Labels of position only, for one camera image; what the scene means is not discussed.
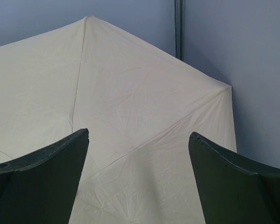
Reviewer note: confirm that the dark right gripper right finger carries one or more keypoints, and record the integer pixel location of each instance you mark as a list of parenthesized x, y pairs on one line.
[(233, 189)]

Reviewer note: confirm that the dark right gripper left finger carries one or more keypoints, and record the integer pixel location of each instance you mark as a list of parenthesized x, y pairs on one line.
[(40, 187)]

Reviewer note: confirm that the cream folding umbrella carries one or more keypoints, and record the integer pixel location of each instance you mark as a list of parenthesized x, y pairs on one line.
[(140, 105)]

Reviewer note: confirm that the grey wall corner profile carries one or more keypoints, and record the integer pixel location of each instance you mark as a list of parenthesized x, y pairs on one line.
[(179, 29)]

